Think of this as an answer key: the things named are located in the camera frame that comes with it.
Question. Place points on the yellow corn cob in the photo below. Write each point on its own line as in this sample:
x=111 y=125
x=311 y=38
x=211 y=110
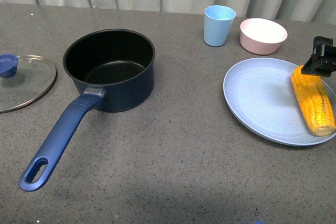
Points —
x=314 y=102

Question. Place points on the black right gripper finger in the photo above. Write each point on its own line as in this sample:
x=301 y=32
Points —
x=322 y=61

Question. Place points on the light blue cup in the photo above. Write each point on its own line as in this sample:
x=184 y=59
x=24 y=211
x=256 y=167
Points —
x=218 y=20

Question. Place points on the pink bowl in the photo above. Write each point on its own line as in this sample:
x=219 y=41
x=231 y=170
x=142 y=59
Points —
x=261 y=36

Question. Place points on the dark blue saucepan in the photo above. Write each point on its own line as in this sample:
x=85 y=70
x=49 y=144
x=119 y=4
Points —
x=113 y=71

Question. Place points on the glass lid blue knob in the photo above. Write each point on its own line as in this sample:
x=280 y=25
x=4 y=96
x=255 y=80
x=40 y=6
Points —
x=24 y=79

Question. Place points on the light blue plate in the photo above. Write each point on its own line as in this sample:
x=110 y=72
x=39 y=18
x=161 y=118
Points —
x=259 y=93

